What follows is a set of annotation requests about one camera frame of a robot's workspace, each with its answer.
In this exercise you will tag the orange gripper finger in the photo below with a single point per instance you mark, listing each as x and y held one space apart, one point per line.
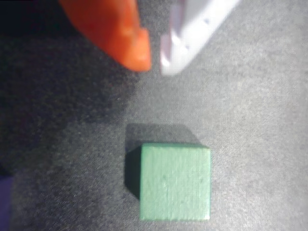
113 31

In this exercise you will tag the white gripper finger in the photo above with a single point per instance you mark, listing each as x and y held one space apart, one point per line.
190 31

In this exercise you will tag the green wooden cube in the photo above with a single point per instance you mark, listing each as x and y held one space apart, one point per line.
175 183

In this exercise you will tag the purple wooden cube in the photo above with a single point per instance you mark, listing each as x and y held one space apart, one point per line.
5 204

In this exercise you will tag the black fabric mat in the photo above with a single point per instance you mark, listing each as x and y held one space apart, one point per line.
252 120

